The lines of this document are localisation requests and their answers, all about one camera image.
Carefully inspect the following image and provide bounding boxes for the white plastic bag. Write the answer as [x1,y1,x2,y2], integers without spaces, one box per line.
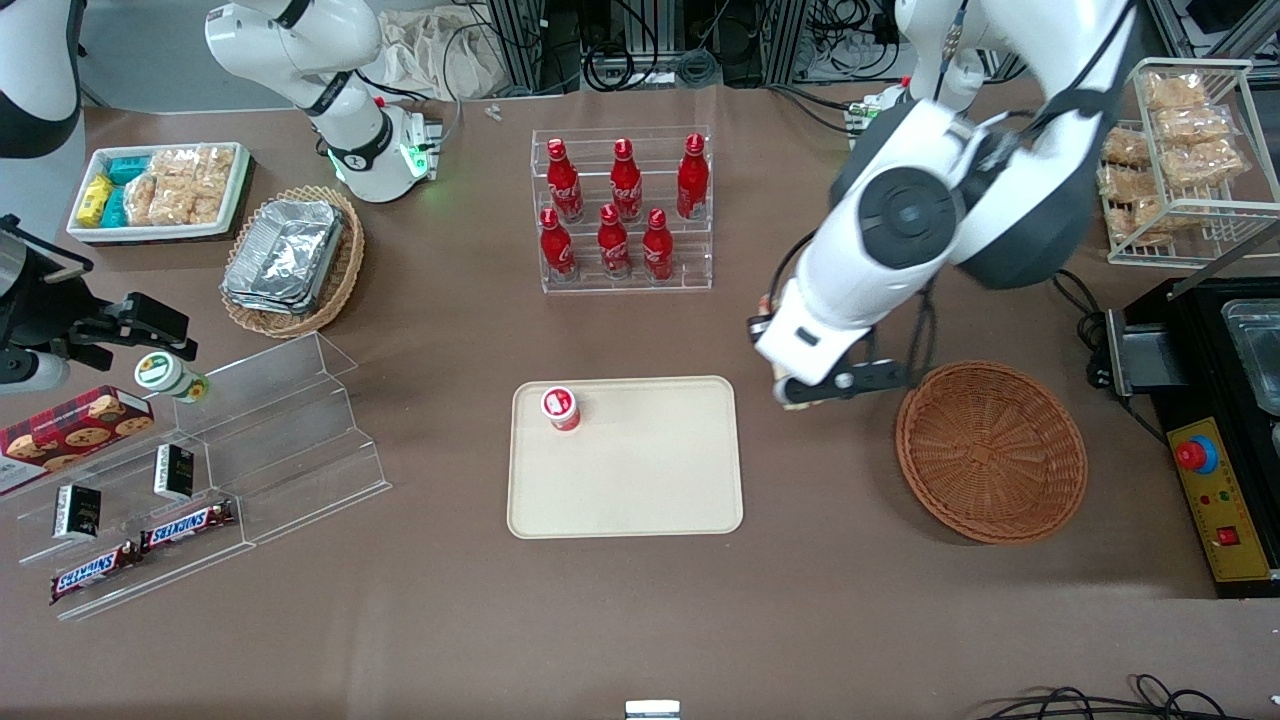
[374,7,507,102]

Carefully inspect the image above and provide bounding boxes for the cup with green white lid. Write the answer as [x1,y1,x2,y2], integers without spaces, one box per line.
[134,351,212,406]

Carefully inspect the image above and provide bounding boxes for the oval wicker basket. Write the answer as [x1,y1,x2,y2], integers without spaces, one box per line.
[219,184,367,340]

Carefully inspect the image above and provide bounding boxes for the aluminium frame post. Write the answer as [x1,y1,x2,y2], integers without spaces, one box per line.
[486,0,583,97]

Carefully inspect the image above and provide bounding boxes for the clear bag rice crackers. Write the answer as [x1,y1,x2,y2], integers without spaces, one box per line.
[1154,104,1238,148]
[1144,71,1208,111]
[194,145,239,198]
[1164,139,1248,190]
[149,147,202,184]
[150,180,223,228]
[1109,198,1168,247]
[123,174,162,228]
[1097,164,1153,203]
[1100,129,1153,168]

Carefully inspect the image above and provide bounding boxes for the small black box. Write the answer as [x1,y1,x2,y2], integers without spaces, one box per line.
[152,444,197,502]
[51,483,104,543]

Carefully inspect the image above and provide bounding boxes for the white rectangular snack bin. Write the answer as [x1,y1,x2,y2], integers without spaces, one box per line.
[65,141,254,248]

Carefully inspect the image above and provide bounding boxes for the black floor cable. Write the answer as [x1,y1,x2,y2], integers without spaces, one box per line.
[975,673,1263,720]

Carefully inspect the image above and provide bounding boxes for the red cola bottle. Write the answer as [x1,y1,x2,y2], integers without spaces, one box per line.
[596,203,634,282]
[538,206,579,284]
[641,207,677,284]
[608,137,645,224]
[545,137,587,224]
[675,132,711,222]

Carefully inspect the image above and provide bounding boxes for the snickers chocolate bar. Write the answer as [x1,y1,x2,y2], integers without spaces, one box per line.
[49,540,144,606]
[139,499,239,555]

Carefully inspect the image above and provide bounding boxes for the black power cable with plug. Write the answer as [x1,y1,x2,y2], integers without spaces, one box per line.
[1050,268,1173,448]

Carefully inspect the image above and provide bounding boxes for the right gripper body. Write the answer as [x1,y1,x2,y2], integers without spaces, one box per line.
[0,215,113,353]

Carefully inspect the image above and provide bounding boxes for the black cable bundle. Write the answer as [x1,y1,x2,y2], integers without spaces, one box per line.
[580,0,723,89]

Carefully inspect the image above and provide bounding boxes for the clear acrylic bottle rack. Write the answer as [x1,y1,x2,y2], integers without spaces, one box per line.
[530,126,714,295]

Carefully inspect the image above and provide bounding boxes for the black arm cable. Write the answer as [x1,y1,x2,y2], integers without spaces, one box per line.
[902,282,942,393]

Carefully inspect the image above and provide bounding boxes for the yellow snack packet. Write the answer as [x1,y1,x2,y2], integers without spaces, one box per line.
[77,173,115,228]

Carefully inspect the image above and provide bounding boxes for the red cup white lid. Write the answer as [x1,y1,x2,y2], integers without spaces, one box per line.
[540,384,583,434]

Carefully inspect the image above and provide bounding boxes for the white wire rack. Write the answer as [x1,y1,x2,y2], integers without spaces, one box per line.
[1098,57,1280,269]

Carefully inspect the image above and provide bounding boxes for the metal food tray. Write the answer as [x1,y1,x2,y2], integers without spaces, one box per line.
[1221,299,1280,417]

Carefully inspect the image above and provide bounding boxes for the beige plastic tray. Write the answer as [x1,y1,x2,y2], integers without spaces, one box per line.
[506,375,745,540]

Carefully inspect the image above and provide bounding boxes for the stack of foil containers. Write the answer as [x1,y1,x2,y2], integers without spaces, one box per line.
[221,199,347,317]

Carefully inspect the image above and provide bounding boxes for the clear acrylic stepped shelf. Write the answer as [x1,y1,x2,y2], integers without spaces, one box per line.
[0,398,257,624]
[170,331,394,547]

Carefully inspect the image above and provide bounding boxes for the red tartan cookie box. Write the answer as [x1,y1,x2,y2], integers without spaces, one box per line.
[0,385,157,499]

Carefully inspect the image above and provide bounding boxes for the round brown wicker basket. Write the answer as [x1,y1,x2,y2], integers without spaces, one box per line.
[895,361,1089,546]

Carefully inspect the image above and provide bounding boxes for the black sealing machine yellow panel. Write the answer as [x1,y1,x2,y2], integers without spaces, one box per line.
[1104,275,1280,600]

